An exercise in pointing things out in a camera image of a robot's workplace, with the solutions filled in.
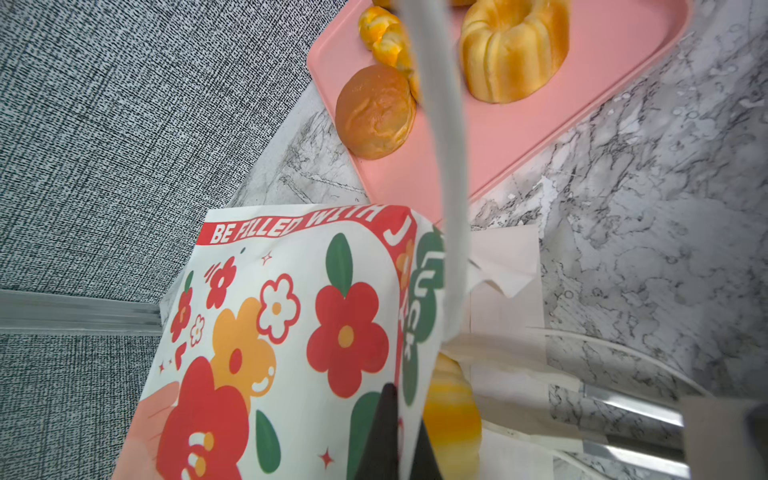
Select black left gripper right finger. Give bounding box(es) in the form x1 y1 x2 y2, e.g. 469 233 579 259
410 422 442 480

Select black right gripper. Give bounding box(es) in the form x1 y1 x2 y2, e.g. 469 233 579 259
680 396 767 480

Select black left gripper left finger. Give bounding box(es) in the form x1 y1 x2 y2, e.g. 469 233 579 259
355 383 399 480

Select yellow striped oval fake bread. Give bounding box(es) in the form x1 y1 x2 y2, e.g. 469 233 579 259
423 353 482 479

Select metal tongs with white tips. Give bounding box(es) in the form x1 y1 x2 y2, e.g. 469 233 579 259
443 334 692 479

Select white floral paper bag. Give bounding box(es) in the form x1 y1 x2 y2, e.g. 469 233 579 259
110 0 715 480

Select round brown fake bun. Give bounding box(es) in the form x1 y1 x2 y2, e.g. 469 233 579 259
335 64 416 160

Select small yellow fake bread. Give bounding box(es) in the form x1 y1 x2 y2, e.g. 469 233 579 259
458 0 572 104

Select yellow twisted fake bread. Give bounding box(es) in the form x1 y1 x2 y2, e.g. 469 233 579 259
358 6 422 103

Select pink plastic tray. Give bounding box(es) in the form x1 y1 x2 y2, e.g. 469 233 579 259
306 0 694 226

